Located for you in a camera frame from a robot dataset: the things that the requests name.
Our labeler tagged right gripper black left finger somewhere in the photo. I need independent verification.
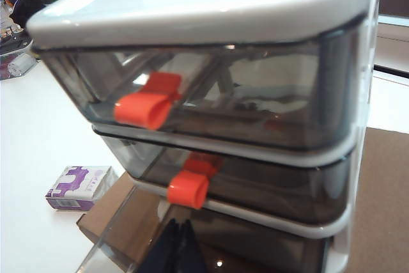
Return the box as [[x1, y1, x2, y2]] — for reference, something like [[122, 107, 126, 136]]
[[143, 218, 185, 273]]

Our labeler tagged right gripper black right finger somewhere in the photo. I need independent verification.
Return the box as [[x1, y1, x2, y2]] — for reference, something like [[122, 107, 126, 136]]
[[182, 220, 209, 273]]

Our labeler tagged smoky transparent drawer red handle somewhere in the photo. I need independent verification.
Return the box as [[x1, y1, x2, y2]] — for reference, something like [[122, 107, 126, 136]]
[[75, 186, 335, 273], [33, 25, 357, 152], [94, 127, 352, 226]]

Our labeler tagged purple white napkin pack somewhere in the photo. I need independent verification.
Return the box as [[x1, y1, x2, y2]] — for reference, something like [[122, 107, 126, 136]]
[[44, 165, 120, 212]]

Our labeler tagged brown cardboard box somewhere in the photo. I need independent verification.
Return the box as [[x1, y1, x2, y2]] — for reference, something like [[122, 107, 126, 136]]
[[75, 127, 409, 273]]

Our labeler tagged purple white pouch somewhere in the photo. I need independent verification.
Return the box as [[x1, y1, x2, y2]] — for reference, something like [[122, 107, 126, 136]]
[[0, 52, 38, 81]]

